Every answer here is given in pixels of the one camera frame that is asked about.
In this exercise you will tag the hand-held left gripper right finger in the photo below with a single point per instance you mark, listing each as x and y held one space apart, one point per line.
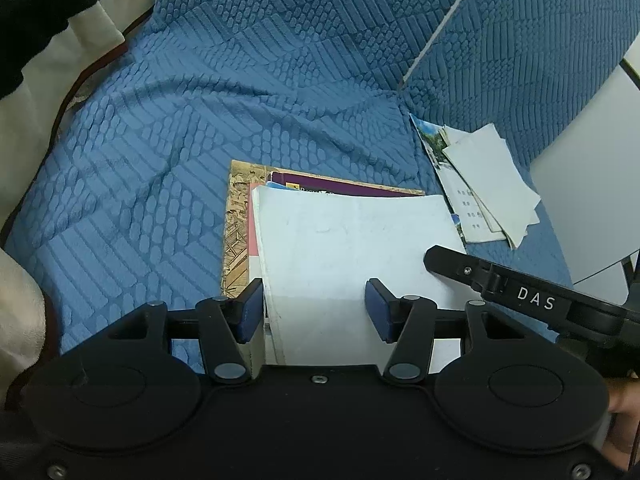
377 310

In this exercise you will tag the white paper sheet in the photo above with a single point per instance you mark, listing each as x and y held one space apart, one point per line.
520 235
490 175

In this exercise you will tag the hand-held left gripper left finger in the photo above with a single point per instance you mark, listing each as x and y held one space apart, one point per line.
252 310

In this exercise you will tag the white book with red spine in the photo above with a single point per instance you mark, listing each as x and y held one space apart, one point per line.
254 240

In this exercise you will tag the person's right hand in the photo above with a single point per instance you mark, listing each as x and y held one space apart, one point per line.
625 420

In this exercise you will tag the blue textured sofa cover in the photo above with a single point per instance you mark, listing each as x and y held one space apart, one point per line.
225 85

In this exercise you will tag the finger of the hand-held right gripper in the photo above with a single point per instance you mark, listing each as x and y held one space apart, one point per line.
450 262

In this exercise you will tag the cream cloth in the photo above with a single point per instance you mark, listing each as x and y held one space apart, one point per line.
55 75

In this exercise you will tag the purple and orange book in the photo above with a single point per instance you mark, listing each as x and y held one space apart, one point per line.
340 185

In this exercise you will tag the photo cover notebook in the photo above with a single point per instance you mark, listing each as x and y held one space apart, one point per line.
440 160
350 250

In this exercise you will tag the red black white striped blanket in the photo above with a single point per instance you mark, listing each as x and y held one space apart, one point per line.
45 10

